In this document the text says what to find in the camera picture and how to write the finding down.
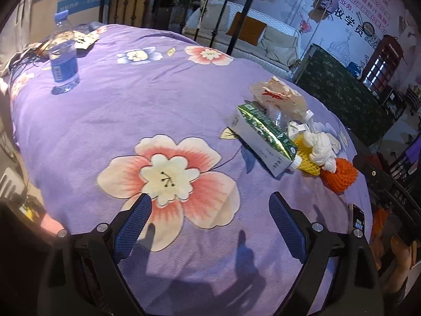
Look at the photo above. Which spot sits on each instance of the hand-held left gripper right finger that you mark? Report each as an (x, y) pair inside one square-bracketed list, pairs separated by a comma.
[(286, 227)]

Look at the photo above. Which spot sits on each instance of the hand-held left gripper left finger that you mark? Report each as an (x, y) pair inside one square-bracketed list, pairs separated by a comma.
[(133, 227)]

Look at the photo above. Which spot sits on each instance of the crushed clear plastic bottle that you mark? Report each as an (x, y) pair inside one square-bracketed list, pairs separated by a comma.
[(278, 118)]

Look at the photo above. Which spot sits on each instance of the beige plastic bag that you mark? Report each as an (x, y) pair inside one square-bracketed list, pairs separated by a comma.
[(279, 97)]

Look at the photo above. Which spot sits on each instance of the person's right hand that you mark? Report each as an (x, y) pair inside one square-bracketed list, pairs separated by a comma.
[(403, 253)]

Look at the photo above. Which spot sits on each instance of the smartphone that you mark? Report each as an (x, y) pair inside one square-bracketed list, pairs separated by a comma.
[(357, 219)]

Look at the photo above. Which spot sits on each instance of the orange foam fruit net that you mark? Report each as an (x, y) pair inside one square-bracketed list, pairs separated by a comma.
[(342, 176)]

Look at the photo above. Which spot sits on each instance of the yellow foam fruit net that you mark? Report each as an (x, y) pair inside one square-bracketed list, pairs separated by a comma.
[(304, 158)]

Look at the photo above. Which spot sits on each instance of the crumpled white tissue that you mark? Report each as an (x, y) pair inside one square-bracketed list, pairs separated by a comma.
[(320, 148)]

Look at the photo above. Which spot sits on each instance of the black appliance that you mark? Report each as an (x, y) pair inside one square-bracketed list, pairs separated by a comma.
[(394, 103)]

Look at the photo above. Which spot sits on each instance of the green and white carton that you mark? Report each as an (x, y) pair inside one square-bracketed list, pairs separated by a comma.
[(263, 138)]

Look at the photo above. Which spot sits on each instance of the green patterned cabinet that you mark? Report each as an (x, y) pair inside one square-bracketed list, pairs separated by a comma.
[(342, 98)]

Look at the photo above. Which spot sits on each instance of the purple floral blanket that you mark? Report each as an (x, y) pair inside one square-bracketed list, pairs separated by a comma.
[(164, 105)]

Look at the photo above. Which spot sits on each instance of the blue plastic bag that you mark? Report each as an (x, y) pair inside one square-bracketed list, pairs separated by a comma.
[(354, 69)]

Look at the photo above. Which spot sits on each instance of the red telephone booth shelf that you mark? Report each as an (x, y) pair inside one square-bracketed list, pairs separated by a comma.
[(383, 62)]

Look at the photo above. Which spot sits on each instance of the beige cushion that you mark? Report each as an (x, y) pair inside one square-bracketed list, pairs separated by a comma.
[(279, 34), (213, 23), (283, 54)]

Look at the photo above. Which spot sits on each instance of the clear water bottle blue label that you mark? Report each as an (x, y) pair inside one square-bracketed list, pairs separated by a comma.
[(64, 62)]

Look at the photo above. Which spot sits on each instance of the pile of printed cards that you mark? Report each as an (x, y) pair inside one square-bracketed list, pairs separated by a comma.
[(84, 39)]

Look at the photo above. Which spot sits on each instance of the orange cushion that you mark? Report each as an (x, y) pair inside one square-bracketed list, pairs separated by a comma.
[(246, 29)]

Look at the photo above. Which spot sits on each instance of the white wicker sofa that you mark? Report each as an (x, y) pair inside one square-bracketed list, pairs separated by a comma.
[(210, 39)]

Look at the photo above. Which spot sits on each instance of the black iron bed frame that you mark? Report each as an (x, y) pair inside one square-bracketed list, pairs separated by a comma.
[(158, 0)]

